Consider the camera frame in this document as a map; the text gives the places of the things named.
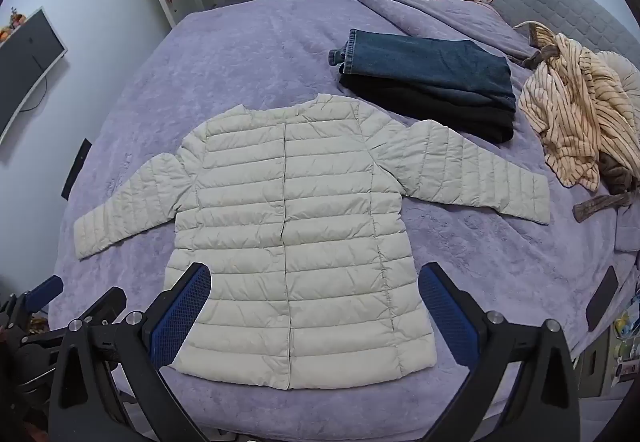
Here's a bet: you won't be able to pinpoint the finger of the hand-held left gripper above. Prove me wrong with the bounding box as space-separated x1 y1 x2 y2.
20 275 65 315
82 286 127 325

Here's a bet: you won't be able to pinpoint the folded blue jeans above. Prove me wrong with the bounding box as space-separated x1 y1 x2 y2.
328 28 517 112

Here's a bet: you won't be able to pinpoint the brown fabric belt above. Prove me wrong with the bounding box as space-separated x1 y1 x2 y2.
573 192 635 224

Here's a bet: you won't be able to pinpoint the grey bedside cabinet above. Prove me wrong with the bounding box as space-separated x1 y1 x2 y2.
570 322 631 398

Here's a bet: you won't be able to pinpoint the white-framed curved monitor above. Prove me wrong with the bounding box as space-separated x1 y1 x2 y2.
0 6 69 148

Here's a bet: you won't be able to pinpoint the cream puffer jacket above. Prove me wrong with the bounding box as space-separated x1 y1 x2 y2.
73 93 552 392

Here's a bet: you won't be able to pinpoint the rumpled purple blanket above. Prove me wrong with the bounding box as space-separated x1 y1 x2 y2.
305 0 538 60

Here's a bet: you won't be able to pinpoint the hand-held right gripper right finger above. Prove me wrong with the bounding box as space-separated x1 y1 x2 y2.
419 262 583 442

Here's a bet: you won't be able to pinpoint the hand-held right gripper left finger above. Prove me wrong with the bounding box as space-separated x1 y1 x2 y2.
47 262 236 442

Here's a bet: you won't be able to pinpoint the folded black garment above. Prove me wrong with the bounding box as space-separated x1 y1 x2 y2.
339 72 516 144

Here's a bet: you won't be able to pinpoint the beige round cushion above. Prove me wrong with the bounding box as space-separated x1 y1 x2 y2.
597 51 640 108

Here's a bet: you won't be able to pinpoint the black phone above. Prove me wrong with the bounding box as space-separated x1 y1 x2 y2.
586 266 620 333

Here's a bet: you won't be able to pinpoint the colourful small containers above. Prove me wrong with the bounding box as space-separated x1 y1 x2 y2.
607 272 640 393

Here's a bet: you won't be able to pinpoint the orange flower decoration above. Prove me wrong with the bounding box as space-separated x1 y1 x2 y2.
0 6 27 43

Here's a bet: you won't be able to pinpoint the purple plush bed sheet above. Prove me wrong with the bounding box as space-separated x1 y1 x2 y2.
50 0 640 440

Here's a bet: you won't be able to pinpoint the brown fuzzy garment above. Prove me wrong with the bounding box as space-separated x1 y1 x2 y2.
515 21 640 195

